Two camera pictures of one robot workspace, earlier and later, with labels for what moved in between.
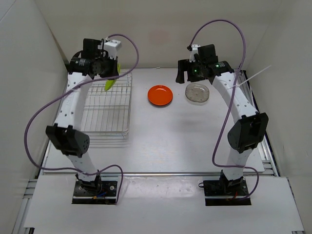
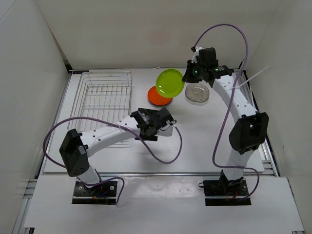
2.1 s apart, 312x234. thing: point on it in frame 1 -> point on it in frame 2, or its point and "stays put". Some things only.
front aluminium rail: [138, 174] stays put
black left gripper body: [109, 68] -> [152, 135]
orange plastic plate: [160, 95] stays put
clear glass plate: [197, 92] stays put
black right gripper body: [196, 71] stays put
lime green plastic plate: [109, 83] -> [169, 83]
